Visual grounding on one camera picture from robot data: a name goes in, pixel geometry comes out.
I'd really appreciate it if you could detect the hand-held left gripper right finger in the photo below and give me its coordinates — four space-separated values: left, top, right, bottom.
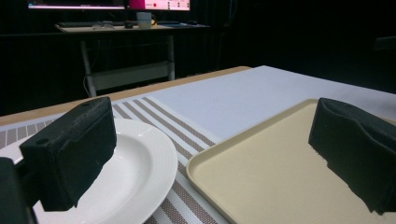
307 97 396 216

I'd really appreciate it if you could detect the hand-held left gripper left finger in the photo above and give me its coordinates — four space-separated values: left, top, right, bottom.
19 96 118 213

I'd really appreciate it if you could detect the white round plate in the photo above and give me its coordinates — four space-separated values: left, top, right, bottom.
0 117 179 224

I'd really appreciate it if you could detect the beige plastic tray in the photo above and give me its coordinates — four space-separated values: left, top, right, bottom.
186 98 396 224

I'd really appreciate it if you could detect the striped woven placemat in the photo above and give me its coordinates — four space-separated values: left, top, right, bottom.
0 96 232 224

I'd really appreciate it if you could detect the background desk with metal legs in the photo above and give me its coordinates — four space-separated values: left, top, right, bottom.
54 21 211 97

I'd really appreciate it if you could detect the white table mat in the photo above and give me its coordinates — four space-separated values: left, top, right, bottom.
0 64 396 141

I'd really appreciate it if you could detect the dark keyboard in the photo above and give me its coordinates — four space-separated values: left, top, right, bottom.
56 21 125 28

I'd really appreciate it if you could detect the white mug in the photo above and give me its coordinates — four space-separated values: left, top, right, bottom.
135 11 156 30

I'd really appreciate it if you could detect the computer monitor with pink screen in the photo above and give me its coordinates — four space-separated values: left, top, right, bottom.
128 0 191 12

